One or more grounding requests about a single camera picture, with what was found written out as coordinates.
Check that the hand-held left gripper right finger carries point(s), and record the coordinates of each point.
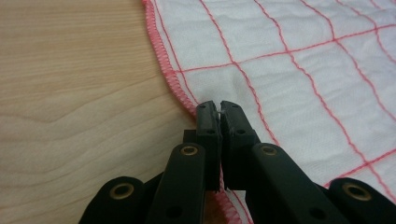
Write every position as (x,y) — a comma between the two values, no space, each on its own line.
(274,186)

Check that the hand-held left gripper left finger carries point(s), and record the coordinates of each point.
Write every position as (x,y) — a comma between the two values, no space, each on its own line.
(186,180)

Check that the white red-checked cloth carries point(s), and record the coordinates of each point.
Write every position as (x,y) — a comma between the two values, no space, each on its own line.
(295,77)

